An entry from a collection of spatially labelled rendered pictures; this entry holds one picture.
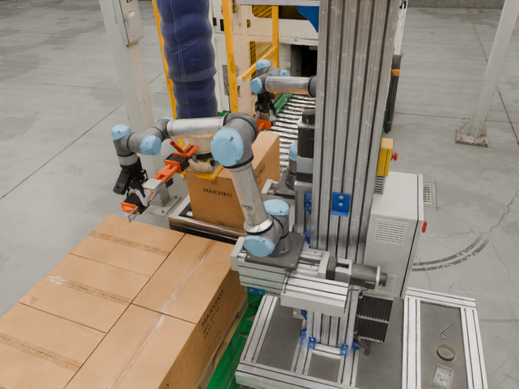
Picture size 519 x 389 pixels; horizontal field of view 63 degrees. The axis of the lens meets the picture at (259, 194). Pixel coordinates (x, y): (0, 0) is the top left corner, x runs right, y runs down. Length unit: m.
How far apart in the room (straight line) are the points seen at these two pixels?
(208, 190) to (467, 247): 2.08
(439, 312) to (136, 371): 1.75
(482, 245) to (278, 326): 1.83
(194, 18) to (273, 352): 1.77
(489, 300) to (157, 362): 2.21
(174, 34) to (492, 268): 2.71
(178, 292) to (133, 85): 1.66
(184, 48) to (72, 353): 1.53
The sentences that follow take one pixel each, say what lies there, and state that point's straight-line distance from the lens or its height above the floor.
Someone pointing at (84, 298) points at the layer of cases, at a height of 0.54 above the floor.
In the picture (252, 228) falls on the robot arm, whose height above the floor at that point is 1.28.
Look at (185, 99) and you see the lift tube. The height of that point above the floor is 1.51.
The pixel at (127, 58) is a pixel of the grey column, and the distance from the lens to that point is 3.33.
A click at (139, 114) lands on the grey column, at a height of 0.92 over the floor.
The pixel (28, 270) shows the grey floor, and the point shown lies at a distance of 3.77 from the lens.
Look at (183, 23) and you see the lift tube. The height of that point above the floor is 1.86.
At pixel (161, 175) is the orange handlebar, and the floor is 1.24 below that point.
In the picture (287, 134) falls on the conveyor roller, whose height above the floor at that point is 0.55.
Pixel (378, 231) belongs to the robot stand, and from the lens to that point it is 1.84.
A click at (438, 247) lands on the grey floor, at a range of 3.60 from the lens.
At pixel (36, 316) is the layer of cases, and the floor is 0.54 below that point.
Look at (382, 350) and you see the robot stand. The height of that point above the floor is 0.21.
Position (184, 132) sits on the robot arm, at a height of 1.56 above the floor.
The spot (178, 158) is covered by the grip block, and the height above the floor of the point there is 1.25.
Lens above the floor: 2.33
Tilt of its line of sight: 36 degrees down
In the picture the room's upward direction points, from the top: 3 degrees counter-clockwise
